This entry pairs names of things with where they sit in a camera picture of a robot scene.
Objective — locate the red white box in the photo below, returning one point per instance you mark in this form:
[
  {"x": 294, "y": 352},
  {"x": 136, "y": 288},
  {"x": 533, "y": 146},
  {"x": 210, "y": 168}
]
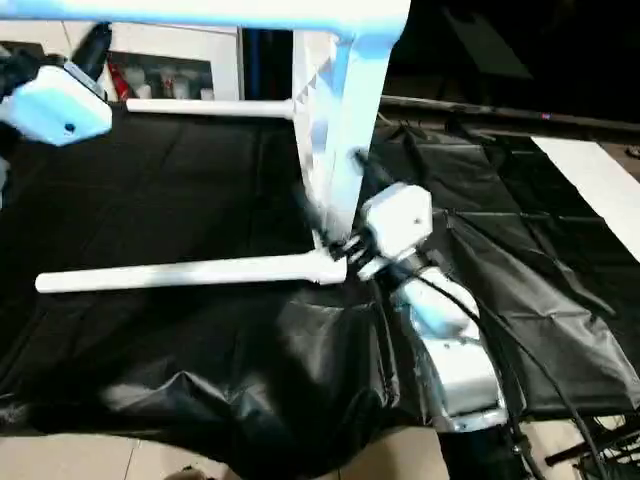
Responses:
[{"x": 117, "y": 75}]

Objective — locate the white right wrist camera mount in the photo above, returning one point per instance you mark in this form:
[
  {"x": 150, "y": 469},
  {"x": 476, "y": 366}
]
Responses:
[{"x": 400, "y": 220}]

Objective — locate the long black bar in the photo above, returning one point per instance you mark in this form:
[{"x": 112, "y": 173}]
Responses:
[{"x": 500, "y": 111}]

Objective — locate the white display cabinet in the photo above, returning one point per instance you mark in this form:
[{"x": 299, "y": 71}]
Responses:
[{"x": 175, "y": 40}]

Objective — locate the white paper sheet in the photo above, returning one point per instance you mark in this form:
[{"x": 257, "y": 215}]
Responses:
[{"x": 600, "y": 185}]

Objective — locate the black shiny mat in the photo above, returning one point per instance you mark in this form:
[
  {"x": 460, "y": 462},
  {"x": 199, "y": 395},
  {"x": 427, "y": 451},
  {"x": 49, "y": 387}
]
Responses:
[{"x": 150, "y": 200}]

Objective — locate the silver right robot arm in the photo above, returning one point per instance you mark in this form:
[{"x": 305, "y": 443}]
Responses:
[{"x": 450, "y": 370}]

